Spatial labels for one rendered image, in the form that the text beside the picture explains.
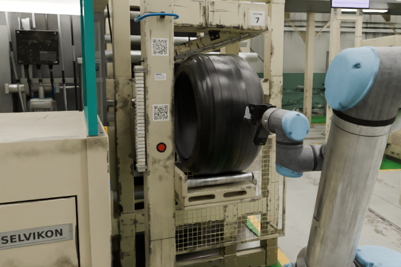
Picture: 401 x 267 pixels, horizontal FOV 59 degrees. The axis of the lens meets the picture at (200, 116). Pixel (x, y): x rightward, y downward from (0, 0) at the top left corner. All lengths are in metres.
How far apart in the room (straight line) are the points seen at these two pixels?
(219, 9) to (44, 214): 1.47
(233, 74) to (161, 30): 0.37
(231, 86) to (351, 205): 0.83
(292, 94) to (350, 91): 11.19
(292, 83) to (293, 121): 10.68
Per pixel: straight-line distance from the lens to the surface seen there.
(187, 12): 1.91
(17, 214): 0.79
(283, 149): 1.19
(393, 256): 1.15
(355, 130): 0.73
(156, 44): 1.58
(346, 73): 0.68
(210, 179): 1.64
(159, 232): 1.74
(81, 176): 0.77
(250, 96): 1.52
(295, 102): 11.92
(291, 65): 11.89
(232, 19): 1.99
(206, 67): 1.54
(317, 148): 1.23
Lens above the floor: 1.40
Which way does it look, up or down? 7 degrees down
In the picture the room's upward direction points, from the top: straight up
